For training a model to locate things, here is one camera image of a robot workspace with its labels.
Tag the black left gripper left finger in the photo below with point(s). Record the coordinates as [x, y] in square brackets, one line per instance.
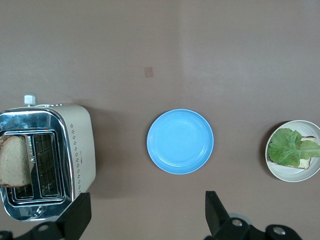
[67, 225]

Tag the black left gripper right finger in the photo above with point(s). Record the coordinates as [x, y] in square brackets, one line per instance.
[225, 230]

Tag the toasted bread slice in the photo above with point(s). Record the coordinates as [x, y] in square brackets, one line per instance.
[305, 163]
[15, 162]

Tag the beige plate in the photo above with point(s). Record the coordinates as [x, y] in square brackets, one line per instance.
[287, 172]

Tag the green lettuce leaf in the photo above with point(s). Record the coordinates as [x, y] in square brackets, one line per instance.
[285, 147]

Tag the blue plate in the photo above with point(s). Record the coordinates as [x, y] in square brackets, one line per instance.
[180, 142]

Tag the beige chrome toaster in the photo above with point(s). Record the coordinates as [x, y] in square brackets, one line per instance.
[80, 140]

